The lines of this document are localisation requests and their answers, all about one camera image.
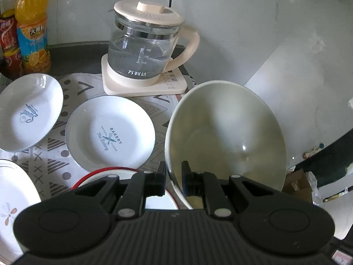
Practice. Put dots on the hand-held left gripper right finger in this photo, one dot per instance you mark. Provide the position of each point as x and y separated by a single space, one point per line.
186 178

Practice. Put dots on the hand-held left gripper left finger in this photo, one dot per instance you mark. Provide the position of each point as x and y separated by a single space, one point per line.
161 172

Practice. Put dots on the large white bowl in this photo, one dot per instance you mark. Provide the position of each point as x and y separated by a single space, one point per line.
220 132

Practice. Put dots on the white plate with crossed-utensils print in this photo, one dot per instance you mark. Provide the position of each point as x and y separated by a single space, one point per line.
110 132

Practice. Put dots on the cream kettle base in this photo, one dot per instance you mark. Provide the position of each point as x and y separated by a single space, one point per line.
171 86

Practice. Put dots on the cardboard box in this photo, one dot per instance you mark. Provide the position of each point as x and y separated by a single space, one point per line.
297 183

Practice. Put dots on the patterned table cloth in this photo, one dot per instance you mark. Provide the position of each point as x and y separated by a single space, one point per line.
80 88

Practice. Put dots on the glass kettle with cream lid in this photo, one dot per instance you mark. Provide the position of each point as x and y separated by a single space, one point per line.
146 38

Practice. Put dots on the white plate with script print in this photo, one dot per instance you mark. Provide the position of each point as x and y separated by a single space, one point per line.
30 110

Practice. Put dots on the white plate with floral print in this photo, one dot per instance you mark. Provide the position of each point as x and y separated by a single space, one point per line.
13 198

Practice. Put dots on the orange juice bottle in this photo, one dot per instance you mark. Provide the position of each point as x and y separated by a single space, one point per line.
31 33

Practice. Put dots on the red drink can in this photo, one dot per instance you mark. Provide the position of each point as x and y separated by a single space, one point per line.
9 47

